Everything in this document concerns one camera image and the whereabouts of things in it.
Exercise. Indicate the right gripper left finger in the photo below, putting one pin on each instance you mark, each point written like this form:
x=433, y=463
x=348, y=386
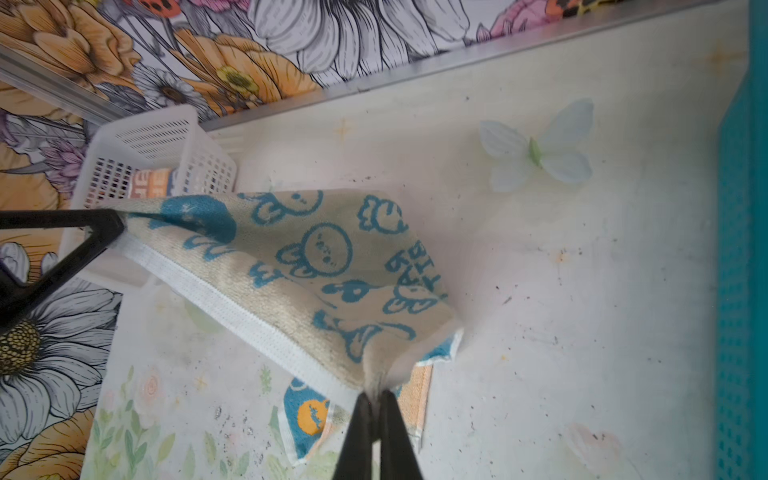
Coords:
x=356, y=455

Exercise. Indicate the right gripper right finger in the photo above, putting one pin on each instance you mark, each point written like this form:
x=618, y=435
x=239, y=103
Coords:
x=398, y=460

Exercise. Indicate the white plastic basket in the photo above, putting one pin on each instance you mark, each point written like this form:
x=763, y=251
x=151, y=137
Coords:
x=150, y=156

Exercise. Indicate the blue patterned towel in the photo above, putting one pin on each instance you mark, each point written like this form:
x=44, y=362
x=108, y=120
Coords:
x=265, y=317

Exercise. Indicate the teal plastic basket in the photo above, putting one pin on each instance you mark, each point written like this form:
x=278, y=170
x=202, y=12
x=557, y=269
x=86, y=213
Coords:
x=741, y=343

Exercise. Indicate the multicolour striped letter towel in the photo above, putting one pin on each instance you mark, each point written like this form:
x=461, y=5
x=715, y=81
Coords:
x=157, y=183

